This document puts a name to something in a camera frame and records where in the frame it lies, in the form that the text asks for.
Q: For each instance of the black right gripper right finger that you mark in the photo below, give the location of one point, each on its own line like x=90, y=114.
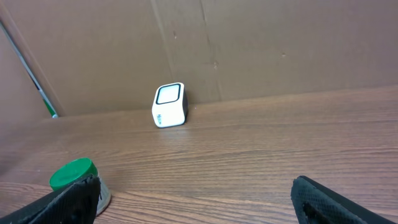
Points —
x=316, y=204

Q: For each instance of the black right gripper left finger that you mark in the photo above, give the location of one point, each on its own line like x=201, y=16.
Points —
x=75, y=203

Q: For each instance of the green lid jar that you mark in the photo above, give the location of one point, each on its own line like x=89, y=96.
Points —
x=76, y=169

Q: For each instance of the white barcode scanner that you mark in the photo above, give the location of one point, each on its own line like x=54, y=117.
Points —
x=170, y=106

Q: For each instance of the green white pole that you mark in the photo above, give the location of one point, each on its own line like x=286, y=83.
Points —
x=46, y=100

